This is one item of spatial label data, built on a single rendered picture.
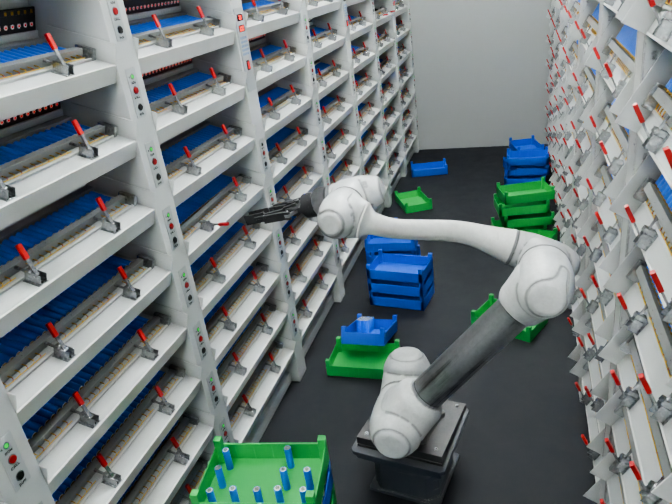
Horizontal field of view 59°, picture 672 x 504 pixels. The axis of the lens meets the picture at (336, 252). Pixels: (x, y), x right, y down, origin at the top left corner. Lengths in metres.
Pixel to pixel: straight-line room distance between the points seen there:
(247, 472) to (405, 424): 0.45
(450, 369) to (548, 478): 0.72
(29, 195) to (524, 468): 1.77
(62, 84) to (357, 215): 0.75
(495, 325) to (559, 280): 0.21
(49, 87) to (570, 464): 1.95
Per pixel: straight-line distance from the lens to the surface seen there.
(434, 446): 2.02
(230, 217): 2.07
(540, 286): 1.49
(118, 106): 1.65
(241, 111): 2.27
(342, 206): 1.54
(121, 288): 1.68
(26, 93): 1.38
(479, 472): 2.28
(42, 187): 1.38
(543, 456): 2.35
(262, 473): 1.66
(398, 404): 1.76
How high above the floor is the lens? 1.62
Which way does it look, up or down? 25 degrees down
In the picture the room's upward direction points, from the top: 8 degrees counter-clockwise
